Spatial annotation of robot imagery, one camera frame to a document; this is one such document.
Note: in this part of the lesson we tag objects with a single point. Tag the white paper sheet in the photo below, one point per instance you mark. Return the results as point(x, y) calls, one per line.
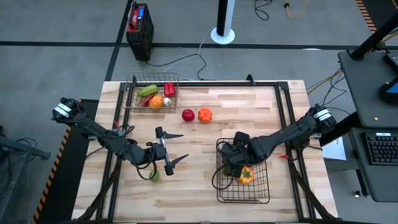
point(335, 151)

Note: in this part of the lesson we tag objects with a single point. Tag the black yellow striped mat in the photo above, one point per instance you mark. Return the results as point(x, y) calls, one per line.
point(62, 186)
point(382, 12)

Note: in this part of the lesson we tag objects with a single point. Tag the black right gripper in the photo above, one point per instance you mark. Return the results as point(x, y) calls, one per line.
point(245, 154)

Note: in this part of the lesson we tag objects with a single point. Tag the grey side desk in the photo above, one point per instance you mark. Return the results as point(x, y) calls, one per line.
point(360, 81)

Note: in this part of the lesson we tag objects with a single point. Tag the white black pole stand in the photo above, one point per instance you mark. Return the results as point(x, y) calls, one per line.
point(224, 15)

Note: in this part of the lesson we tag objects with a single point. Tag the red black tool case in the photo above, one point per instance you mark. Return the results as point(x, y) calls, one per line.
point(140, 31)

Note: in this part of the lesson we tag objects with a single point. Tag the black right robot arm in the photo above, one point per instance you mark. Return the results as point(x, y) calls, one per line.
point(295, 127)

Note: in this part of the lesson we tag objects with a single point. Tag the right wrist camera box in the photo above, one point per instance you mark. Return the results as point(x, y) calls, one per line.
point(241, 137)

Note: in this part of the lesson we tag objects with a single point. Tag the black monitor pole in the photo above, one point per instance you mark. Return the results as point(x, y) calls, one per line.
point(373, 39)

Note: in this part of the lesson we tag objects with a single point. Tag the yellow-orange bell pepper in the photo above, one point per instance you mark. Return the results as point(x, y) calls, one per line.
point(155, 101)

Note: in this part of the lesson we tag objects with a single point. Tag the green ridged gourd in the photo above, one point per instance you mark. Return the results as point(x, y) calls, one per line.
point(148, 90)

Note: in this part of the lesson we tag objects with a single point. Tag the black keyboard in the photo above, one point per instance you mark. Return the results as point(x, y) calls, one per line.
point(382, 149)

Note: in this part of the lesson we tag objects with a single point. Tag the orange ribbed pumpkin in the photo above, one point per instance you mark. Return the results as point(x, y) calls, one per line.
point(205, 115)

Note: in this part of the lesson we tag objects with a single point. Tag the small red clip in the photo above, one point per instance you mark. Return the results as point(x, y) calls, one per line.
point(282, 156)

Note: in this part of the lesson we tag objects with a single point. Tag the green lime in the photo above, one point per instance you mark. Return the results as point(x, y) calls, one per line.
point(155, 177)

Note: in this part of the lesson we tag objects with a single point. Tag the black diagonal support bar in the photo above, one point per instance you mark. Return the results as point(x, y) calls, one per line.
point(342, 127)

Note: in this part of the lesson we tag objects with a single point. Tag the round red tomato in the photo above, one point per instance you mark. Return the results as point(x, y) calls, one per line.
point(188, 115)

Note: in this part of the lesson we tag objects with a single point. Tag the black device blue screen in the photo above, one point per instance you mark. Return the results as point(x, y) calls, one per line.
point(390, 93)

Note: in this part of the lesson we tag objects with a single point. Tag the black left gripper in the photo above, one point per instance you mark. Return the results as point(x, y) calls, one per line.
point(155, 154)

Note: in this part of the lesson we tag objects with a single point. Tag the red bell pepper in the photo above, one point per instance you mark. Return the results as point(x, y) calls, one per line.
point(169, 90)

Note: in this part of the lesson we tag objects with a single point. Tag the black floor stand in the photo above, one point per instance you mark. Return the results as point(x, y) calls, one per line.
point(18, 147)

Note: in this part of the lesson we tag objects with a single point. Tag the orange persimmon green calyx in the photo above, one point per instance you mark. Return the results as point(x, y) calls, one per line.
point(246, 175)

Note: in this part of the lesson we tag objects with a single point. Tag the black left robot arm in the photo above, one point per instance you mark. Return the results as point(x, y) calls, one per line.
point(93, 129)

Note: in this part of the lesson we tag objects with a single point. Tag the white garlic bulb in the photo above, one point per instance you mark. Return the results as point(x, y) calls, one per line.
point(167, 101)

